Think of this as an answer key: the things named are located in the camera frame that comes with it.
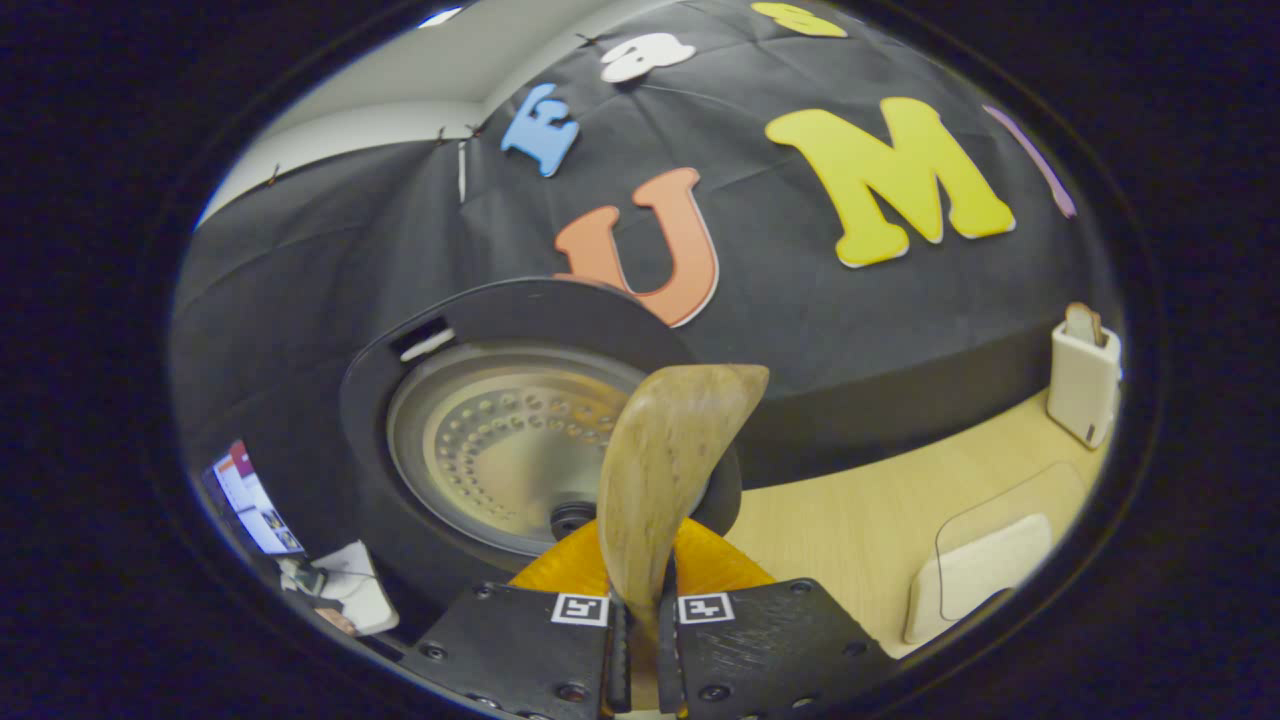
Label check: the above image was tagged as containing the white toaster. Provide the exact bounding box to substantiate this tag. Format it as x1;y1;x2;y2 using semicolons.
1047;320;1123;449

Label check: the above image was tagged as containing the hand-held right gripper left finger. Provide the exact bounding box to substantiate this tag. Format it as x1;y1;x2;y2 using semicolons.
400;518;633;720

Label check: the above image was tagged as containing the white rice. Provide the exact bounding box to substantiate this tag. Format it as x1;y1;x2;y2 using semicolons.
905;514;1053;644

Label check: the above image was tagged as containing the computer monitor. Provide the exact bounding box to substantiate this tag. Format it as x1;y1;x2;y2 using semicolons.
200;440;306;556

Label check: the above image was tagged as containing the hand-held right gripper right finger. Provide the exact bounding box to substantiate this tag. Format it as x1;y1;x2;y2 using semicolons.
655;518;896;720

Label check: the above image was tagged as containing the grey rice cooker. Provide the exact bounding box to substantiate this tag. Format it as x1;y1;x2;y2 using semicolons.
338;277;743;646

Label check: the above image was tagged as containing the white paper sheet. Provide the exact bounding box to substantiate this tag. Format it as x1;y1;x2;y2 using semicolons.
300;540;399;636

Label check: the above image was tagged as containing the wooden spoon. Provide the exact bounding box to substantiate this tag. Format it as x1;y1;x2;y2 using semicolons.
597;364;771;716

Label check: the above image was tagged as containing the clear plastic container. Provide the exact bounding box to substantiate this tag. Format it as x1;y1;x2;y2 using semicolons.
903;462;1091;646

